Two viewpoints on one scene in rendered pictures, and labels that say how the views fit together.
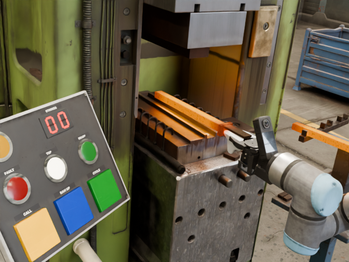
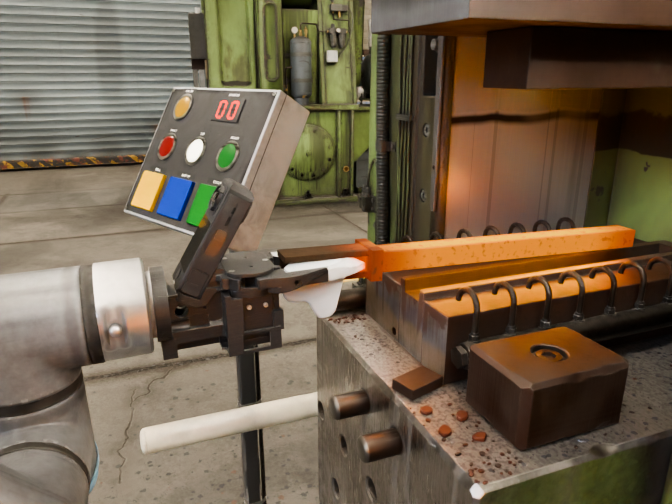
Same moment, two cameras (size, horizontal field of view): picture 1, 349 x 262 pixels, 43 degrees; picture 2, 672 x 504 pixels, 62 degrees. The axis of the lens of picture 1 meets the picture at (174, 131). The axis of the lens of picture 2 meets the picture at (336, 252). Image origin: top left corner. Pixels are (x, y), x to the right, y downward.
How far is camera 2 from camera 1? 153 cm
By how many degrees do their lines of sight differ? 96
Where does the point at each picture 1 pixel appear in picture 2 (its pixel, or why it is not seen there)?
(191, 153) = (383, 306)
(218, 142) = (425, 325)
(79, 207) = (176, 197)
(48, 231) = (150, 193)
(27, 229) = (145, 178)
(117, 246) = not seen: hidden behind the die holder
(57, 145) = (212, 131)
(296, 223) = not seen: hidden behind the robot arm
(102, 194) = (198, 206)
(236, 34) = not seen: outside the picture
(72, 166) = (206, 160)
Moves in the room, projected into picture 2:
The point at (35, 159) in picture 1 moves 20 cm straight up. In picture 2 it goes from (191, 133) to (182, 19)
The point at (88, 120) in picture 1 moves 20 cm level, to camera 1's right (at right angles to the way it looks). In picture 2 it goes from (253, 124) to (195, 136)
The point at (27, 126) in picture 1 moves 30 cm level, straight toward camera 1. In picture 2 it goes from (208, 101) to (44, 101)
